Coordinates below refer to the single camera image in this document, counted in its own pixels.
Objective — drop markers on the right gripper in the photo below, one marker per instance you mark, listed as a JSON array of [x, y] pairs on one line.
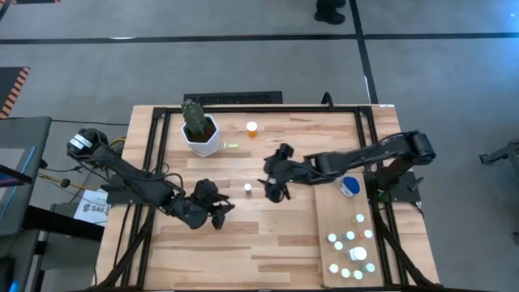
[[288, 168]]

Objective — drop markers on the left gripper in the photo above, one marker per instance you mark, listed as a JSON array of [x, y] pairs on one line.
[[202, 203]]

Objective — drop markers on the white-capped medicine bottle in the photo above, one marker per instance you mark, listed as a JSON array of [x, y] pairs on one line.
[[247, 187], [358, 275], [345, 273]]

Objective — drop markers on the yellow medicine bottle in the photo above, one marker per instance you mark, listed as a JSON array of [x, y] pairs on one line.
[[338, 245], [231, 144]]

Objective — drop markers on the blue oval container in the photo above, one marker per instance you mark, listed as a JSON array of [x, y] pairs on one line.
[[350, 185]]

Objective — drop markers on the large orange medicine bottle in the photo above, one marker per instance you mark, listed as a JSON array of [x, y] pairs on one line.
[[251, 126]]

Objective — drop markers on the white-capped clear bottle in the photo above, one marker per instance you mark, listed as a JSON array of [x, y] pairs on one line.
[[359, 254]]

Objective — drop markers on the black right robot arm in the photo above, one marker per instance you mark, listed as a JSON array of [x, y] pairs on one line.
[[365, 156]]

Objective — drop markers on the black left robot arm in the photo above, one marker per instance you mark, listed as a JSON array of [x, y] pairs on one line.
[[129, 178]]

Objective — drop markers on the wooden shelf board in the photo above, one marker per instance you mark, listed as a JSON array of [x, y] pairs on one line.
[[336, 215]]

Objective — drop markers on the small orange medicine bottle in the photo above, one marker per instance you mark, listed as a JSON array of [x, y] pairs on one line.
[[368, 233]]

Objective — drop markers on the white plant pot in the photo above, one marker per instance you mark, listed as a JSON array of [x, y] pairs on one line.
[[207, 148]]

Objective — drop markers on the white printed paper sheet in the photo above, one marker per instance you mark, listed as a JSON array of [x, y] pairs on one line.
[[91, 209]]

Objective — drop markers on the person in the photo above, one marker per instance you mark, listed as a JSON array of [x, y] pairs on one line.
[[329, 12]]

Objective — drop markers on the grey equipment cart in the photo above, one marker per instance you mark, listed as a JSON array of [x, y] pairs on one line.
[[24, 134]]

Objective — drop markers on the tilted monitor screen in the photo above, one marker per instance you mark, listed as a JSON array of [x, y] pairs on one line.
[[12, 162]]

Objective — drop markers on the black and orange hazard mat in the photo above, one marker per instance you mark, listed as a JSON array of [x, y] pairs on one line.
[[8, 87]]

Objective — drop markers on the black metal table frame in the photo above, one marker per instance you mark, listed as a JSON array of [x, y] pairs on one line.
[[243, 109]]

